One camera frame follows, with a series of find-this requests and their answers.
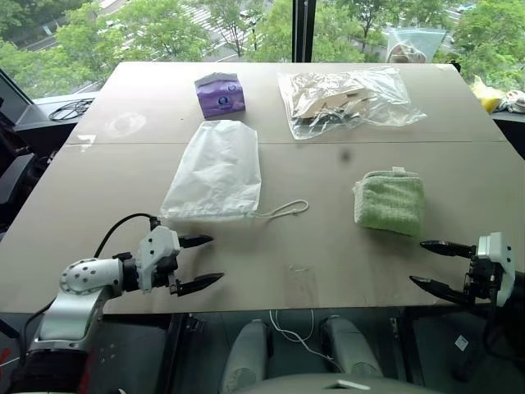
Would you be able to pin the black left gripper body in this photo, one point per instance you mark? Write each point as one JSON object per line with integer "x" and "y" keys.
{"x": 173, "y": 268}

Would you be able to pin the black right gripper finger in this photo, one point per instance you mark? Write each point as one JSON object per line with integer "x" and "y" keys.
{"x": 449, "y": 248}
{"x": 443, "y": 289}

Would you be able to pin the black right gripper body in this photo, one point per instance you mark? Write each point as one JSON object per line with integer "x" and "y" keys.
{"x": 482, "y": 279}

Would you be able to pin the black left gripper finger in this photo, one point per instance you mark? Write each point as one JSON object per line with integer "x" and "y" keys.
{"x": 201, "y": 283}
{"x": 196, "y": 240}

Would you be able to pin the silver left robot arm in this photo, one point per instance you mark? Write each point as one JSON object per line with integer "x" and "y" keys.
{"x": 82, "y": 279}

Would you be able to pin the green folded towel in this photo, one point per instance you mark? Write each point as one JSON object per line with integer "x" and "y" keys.
{"x": 389, "y": 201}

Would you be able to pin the clear plastic bag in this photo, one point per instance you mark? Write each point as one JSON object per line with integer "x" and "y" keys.
{"x": 385, "y": 88}

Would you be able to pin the clear bag on windowsill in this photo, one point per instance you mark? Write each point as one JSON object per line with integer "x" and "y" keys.
{"x": 414, "y": 43}

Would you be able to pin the small white label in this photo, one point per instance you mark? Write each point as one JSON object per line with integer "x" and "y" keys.
{"x": 462, "y": 342}

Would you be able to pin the grey rounded robot leg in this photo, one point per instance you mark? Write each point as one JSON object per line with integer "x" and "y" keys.
{"x": 246, "y": 357}
{"x": 350, "y": 346}

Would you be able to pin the purple tissue pack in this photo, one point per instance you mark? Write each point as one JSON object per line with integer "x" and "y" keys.
{"x": 221, "y": 96}

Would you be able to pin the grey robot torso edge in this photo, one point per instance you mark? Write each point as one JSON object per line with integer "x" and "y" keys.
{"x": 328, "y": 386}

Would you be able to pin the yellow crumpled object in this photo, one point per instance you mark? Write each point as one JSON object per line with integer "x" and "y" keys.
{"x": 488, "y": 96}

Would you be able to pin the brown cardboard pieces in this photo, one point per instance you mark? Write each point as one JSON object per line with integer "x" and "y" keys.
{"x": 328, "y": 102}

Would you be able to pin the black side desk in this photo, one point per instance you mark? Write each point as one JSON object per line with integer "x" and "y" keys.
{"x": 24, "y": 135}

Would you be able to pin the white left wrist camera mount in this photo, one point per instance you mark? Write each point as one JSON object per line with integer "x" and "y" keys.
{"x": 158, "y": 246}

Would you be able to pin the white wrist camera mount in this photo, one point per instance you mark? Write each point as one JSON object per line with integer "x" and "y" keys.
{"x": 158, "y": 246}
{"x": 494, "y": 246}

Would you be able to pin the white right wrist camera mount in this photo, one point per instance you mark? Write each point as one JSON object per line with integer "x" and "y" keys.
{"x": 494, "y": 246}

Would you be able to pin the black window frame post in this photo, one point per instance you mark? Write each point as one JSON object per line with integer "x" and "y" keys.
{"x": 304, "y": 28}

